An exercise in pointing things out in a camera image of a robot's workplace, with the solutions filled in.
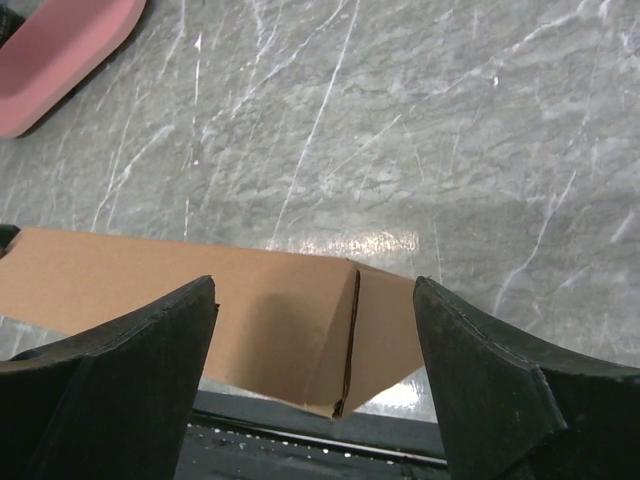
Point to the pink three-tier shelf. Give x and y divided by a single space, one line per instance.
53 50

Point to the brown cardboard box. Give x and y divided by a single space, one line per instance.
323 334

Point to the black labelled can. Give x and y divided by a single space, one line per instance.
10 22

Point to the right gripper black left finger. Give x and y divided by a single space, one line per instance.
111 402

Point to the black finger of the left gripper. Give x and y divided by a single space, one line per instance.
7 234

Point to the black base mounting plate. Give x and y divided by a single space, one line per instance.
237 437

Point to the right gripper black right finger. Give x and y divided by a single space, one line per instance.
510 405

